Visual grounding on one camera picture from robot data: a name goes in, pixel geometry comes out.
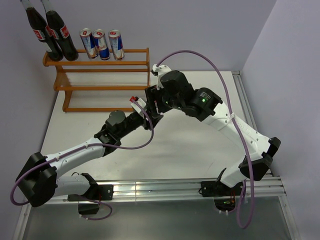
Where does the energy drink can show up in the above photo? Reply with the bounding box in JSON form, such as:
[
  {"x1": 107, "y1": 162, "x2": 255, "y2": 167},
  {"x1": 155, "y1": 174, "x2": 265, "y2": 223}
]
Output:
[
  {"x1": 92, "y1": 29, "x2": 110, "y2": 61},
  {"x1": 79, "y1": 28, "x2": 99, "y2": 59},
  {"x1": 108, "y1": 29, "x2": 125, "y2": 60}
]

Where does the cola bottle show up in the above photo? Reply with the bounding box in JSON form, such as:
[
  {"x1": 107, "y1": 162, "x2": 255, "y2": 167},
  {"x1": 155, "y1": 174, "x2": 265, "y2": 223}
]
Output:
[
  {"x1": 20, "y1": 0, "x2": 64, "y2": 62},
  {"x1": 41, "y1": 0, "x2": 79, "y2": 61}
]

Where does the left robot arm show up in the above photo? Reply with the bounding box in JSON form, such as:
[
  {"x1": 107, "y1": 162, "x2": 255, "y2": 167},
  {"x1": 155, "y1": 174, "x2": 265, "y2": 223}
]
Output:
[{"x1": 14, "y1": 110, "x2": 163, "y2": 207}]

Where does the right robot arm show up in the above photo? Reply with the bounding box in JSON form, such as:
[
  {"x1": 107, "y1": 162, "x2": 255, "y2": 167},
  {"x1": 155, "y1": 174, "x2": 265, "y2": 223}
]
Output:
[{"x1": 145, "y1": 69, "x2": 281, "y2": 195}]

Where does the wooden two-tier shelf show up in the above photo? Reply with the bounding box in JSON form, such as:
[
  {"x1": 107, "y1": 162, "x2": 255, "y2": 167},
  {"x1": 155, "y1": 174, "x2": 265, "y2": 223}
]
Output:
[{"x1": 42, "y1": 47, "x2": 151, "y2": 113}]

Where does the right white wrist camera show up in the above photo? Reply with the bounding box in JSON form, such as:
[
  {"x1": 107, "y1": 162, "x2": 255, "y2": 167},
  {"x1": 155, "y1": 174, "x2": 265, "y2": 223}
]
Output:
[{"x1": 151, "y1": 64, "x2": 172, "y2": 90}]

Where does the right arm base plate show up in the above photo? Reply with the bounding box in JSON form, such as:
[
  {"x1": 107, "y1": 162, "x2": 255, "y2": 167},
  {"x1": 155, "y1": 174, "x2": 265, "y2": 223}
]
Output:
[{"x1": 198, "y1": 180, "x2": 243, "y2": 197}]

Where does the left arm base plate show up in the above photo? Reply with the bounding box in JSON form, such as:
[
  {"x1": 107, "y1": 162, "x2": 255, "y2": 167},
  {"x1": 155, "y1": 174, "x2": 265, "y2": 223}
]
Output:
[{"x1": 67, "y1": 184, "x2": 114, "y2": 202}]

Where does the aluminium rail frame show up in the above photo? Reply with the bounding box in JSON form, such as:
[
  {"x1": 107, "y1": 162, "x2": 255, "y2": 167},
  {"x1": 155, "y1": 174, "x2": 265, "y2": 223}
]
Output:
[{"x1": 12, "y1": 70, "x2": 301, "y2": 240}]

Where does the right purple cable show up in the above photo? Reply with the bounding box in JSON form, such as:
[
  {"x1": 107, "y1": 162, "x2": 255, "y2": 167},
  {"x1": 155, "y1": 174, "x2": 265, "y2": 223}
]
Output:
[{"x1": 157, "y1": 49, "x2": 256, "y2": 230}]

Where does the purple cable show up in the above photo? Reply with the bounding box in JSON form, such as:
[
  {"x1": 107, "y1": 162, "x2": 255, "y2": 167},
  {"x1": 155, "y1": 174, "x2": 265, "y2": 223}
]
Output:
[
  {"x1": 9, "y1": 101, "x2": 155, "y2": 222},
  {"x1": 157, "y1": 49, "x2": 256, "y2": 230}
]

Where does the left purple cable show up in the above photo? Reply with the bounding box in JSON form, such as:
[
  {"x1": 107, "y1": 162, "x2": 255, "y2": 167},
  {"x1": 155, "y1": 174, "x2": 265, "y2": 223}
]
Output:
[{"x1": 9, "y1": 101, "x2": 155, "y2": 222}]

